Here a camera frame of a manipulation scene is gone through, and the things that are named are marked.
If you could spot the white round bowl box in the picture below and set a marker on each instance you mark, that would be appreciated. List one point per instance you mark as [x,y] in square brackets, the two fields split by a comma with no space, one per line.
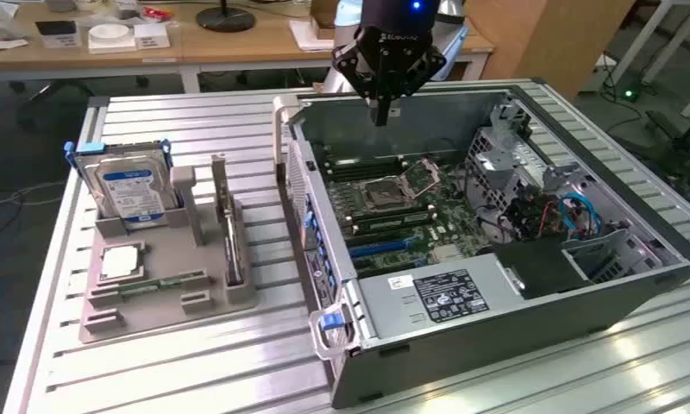
[111,41]

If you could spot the black RAM slot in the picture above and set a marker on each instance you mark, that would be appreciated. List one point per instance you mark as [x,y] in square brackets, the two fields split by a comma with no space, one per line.
[365,173]
[358,163]

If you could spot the white paper card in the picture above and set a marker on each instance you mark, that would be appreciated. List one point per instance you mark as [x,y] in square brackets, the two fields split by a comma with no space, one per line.
[5,44]

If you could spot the silver CPU chip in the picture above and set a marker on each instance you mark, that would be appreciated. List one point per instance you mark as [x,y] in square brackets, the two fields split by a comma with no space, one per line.
[119,263]

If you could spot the blue card retainer clips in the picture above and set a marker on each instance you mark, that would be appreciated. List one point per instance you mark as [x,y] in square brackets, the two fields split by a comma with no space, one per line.
[309,220]

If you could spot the white paper stack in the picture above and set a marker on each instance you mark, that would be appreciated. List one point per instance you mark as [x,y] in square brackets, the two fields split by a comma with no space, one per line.
[307,36]

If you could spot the metal socket cover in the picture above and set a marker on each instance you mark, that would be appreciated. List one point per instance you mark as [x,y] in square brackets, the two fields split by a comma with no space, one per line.
[422,177]

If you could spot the white cup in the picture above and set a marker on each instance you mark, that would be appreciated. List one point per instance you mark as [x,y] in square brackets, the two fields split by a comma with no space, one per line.
[86,4]

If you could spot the open dark grey PC case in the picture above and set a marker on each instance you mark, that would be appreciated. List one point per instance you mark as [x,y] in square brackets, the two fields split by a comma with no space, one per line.
[494,358]

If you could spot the brown cardboard box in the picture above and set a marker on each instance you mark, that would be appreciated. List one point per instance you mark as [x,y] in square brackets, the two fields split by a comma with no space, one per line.
[321,13]

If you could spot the grey cup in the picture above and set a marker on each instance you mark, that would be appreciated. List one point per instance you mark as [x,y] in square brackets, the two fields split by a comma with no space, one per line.
[61,5]

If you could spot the white box with black top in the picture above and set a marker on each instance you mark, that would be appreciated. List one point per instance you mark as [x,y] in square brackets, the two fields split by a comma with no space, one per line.
[59,39]

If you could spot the black expansion slot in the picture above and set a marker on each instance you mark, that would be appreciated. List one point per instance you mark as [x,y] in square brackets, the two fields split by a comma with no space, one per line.
[373,236]

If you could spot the black office chair base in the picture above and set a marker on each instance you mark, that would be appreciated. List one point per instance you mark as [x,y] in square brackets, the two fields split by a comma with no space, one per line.
[57,92]

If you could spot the grey printed parts rack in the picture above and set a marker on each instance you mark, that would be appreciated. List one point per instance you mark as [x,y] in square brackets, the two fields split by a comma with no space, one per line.
[166,315]

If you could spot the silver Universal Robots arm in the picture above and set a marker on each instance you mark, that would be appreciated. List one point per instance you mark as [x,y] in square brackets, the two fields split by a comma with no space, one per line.
[334,82]

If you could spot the black round lamp base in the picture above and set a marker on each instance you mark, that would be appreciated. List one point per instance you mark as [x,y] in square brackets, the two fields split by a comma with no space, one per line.
[225,19]

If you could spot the grey power supply unit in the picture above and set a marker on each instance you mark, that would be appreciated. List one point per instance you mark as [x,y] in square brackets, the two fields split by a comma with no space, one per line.
[402,310]

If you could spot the installed dark RAM stick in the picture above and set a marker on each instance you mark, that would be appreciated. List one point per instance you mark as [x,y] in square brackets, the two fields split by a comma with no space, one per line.
[390,219]

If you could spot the wooden cabinet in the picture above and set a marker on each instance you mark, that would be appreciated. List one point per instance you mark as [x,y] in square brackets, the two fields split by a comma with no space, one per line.
[551,43]

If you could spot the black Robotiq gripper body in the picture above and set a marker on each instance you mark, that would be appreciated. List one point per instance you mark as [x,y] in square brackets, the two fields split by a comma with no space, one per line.
[397,39]

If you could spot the blue case latch tab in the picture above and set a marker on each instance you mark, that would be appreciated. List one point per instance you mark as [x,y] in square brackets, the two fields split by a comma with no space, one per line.
[330,322]

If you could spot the CPU socket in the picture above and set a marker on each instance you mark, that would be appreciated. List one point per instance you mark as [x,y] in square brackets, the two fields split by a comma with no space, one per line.
[383,192]

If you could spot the red packet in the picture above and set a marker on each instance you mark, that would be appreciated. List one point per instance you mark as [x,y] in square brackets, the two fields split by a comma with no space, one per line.
[154,14]

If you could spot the green motherboard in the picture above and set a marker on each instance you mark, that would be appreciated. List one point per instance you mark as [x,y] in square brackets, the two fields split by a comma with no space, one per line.
[454,228]

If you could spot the long wooden desk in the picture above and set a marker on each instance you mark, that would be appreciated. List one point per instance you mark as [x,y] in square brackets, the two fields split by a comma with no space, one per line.
[235,47]

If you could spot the black floor stand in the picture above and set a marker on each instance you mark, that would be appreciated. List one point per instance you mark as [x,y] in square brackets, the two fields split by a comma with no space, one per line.
[663,125]

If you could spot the power strip with green light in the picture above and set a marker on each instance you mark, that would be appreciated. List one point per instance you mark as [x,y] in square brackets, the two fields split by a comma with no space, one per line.
[627,93]

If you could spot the plain white carton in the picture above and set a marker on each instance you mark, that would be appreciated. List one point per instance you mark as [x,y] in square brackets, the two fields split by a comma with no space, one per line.
[149,36]

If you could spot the black Nvidia Quadro graphics card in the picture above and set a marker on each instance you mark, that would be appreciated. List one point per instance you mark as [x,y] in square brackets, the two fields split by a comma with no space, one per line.
[229,241]

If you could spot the small metal disk bay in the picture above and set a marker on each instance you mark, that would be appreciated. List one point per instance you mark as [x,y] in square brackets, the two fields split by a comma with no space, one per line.
[609,259]

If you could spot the perforated metal disk bay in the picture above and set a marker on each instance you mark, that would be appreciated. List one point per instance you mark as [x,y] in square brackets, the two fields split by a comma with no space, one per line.
[494,172]

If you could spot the hard drive with blue label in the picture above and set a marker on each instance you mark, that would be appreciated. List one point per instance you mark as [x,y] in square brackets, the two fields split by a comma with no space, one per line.
[89,147]

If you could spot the green RAM stick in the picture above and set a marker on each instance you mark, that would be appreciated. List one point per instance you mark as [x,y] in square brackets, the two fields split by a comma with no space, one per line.
[149,285]

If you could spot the silver hard disk blue label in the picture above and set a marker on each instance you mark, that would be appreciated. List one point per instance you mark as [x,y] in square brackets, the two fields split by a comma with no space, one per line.
[129,190]

